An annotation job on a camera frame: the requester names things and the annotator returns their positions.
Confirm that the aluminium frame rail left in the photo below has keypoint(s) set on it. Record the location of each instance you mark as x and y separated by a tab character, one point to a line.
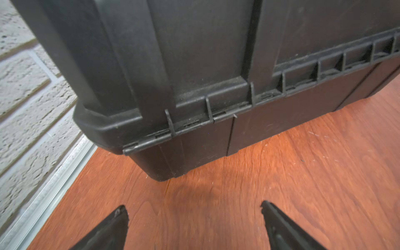
28	225

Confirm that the black plastic toolbox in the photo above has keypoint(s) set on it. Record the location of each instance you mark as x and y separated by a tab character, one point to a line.
175	85

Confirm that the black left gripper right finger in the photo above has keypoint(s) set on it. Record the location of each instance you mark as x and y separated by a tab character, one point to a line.
284	233

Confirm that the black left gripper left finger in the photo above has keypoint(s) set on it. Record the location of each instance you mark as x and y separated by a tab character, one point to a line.
110	234

